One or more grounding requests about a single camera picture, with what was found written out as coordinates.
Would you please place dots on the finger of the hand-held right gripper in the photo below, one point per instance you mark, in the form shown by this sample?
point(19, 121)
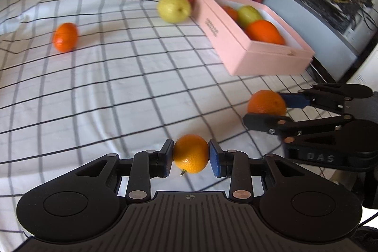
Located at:
point(265, 121)
point(295, 100)

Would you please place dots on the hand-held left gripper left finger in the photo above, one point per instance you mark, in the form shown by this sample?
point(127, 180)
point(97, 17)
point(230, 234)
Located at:
point(169, 157)

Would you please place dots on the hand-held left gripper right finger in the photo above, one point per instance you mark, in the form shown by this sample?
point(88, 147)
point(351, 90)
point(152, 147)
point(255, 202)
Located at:
point(214, 160)

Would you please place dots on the orange tangerine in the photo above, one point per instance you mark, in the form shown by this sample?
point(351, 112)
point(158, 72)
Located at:
point(65, 37)
point(265, 103)
point(231, 13)

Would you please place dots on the small yellow-orange citrus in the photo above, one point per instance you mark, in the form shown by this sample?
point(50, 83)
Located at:
point(191, 156)

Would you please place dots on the large orange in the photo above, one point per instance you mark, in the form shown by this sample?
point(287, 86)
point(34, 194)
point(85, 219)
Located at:
point(264, 32)

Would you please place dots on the pink cardboard box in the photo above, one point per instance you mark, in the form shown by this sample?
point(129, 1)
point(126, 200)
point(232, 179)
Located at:
point(236, 48)

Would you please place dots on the large green guava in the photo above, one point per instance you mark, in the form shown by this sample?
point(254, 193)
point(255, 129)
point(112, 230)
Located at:
point(249, 15)

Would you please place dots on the white panel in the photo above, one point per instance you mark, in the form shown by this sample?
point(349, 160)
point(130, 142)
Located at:
point(366, 69)

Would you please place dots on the black checked white cloth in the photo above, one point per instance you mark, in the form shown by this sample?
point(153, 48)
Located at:
point(88, 92)

